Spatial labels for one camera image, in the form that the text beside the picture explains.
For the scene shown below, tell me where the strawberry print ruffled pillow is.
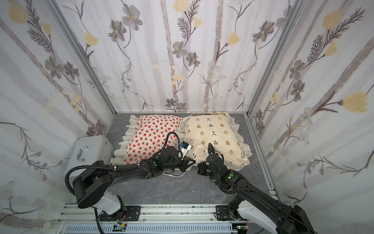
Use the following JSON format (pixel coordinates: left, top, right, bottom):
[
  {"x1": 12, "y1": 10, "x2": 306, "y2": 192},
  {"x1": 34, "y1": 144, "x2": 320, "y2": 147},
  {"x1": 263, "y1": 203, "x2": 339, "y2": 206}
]
[{"x1": 110, "y1": 114, "x2": 182, "y2": 165}]

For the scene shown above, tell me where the cream bear print pillow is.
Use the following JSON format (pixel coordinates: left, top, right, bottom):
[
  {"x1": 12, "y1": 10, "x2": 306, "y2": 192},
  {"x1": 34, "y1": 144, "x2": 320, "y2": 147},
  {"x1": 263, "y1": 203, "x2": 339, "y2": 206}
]
[{"x1": 177, "y1": 113, "x2": 252, "y2": 171}]

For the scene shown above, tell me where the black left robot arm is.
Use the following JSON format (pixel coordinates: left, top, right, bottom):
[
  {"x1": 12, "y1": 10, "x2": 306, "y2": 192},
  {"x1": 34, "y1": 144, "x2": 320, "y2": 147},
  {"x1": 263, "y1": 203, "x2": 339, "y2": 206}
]
[{"x1": 64, "y1": 141, "x2": 196, "y2": 218}]

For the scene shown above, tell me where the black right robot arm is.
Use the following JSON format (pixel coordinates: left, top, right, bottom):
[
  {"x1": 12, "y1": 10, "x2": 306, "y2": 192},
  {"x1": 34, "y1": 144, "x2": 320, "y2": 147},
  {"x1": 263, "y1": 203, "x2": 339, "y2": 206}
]
[{"x1": 198, "y1": 143, "x2": 316, "y2": 234}]

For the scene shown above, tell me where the silver metal case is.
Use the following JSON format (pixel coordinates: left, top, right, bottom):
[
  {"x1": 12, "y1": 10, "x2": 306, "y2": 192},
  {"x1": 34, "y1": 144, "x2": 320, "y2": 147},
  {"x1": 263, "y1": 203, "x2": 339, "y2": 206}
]
[{"x1": 63, "y1": 135, "x2": 115, "y2": 178}]

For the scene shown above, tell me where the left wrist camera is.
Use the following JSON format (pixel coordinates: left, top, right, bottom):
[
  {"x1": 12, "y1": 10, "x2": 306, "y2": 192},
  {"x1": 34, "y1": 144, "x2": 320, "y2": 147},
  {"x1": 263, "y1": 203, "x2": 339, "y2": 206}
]
[{"x1": 180, "y1": 141, "x2": 191, "y2": 156}]

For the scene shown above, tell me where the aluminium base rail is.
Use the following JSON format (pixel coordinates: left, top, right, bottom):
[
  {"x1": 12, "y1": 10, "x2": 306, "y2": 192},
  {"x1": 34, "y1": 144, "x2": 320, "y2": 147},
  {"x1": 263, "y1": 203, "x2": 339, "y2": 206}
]
[{"x1": 55, "y1": 204, "x2": 281, "y2": 234}]

